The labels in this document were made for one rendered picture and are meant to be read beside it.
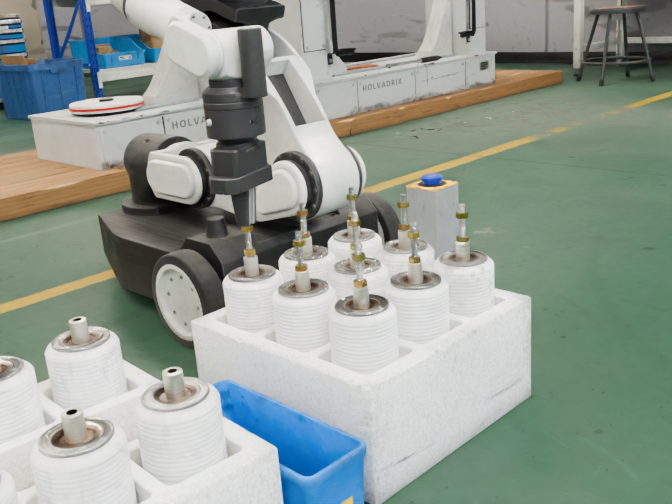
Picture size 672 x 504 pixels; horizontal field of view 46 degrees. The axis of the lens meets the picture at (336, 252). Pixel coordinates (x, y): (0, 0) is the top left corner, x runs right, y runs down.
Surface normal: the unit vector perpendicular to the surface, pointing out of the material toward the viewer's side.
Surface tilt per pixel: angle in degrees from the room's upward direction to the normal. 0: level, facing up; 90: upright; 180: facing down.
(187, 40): 90
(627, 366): 0
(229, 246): 45
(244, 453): 0
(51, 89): 92
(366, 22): 90
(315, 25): 90
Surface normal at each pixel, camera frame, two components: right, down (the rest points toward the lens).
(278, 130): -0.70, 0.27
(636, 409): -0.07, -0.95
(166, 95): 0.71, 0.17
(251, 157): 0.88, 0.08
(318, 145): 0.46, -0.54
